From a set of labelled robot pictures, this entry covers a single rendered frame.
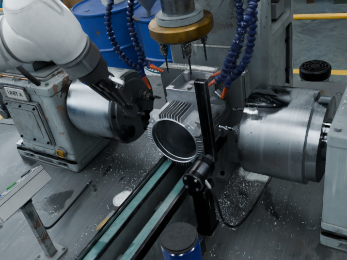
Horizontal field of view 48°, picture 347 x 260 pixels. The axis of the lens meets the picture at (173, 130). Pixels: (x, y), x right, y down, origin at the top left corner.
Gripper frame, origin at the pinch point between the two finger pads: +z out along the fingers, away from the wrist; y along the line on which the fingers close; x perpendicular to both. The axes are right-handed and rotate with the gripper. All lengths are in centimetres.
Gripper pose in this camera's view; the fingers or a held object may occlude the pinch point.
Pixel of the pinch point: (128, 106)
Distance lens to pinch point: 104.2
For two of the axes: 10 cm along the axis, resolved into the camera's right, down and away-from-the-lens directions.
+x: -3.5, 8.9, -3.0
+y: -8.5, -1.6, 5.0
